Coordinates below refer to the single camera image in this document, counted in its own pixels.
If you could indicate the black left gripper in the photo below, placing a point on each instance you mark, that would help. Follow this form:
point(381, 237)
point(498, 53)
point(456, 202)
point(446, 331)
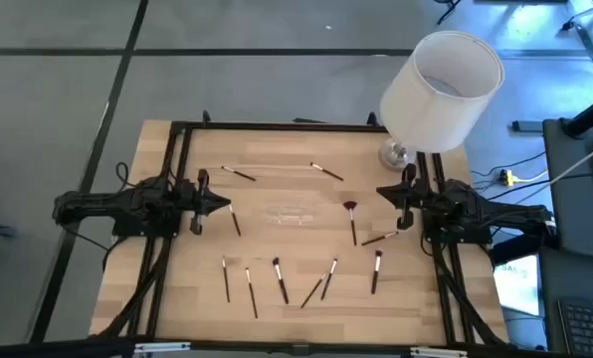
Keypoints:
point(197, 201)

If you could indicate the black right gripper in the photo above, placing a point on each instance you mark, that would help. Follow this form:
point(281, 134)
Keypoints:
point(418, 199)

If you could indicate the thin black makeup brush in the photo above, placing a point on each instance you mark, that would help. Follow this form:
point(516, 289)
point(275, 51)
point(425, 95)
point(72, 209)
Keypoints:
point(226, 280)
point(252, 293)
point(239, 173)
point(327, 172)
point(380, 238)
point(329, 279)
point(314, 290)
point(235, 221)

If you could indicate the black fan makeup brush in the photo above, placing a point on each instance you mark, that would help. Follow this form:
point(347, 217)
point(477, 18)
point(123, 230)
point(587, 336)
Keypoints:
point(349, 204)

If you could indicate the fluffy black powder brush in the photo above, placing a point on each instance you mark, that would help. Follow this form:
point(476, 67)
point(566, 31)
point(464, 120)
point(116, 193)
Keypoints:
point(376, 272)
point(281, 281)

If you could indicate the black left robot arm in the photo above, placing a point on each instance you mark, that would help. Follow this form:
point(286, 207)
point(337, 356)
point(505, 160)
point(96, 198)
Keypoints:
point(127, 206)

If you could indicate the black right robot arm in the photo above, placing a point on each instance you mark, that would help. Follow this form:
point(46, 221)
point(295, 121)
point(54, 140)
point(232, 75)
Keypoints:
point(475, 214)

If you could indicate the clear acrylic brush organizer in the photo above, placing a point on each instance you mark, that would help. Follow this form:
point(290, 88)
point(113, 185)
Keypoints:
point(290, 215)

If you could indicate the white shade silver table lamp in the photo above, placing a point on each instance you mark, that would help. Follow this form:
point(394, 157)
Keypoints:
point(441, 119)

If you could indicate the yellow power plug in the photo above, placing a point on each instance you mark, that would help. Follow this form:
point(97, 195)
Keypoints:
point(508, 177)

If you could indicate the small grey box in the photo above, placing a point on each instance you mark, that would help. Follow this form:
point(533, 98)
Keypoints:
point(528, 126)

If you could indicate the white panel with green print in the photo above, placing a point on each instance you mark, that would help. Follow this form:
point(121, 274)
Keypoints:
point(518, 288)

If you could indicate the dark grey side desk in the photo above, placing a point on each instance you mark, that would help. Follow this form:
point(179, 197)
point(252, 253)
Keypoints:
point(580, 219)

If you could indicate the black pole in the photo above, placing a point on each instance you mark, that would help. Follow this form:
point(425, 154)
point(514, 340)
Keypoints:
point(590, 112)

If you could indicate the black computer keyboard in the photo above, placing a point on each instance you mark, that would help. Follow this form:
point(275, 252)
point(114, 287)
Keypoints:
point(590, 328)

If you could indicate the black aluminium table frame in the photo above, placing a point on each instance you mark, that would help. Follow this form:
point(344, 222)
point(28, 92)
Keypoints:
point(276, 126)

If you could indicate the silver frame bracket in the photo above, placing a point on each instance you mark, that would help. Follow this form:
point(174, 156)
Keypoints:
point(162, 347)
point(438, 352)

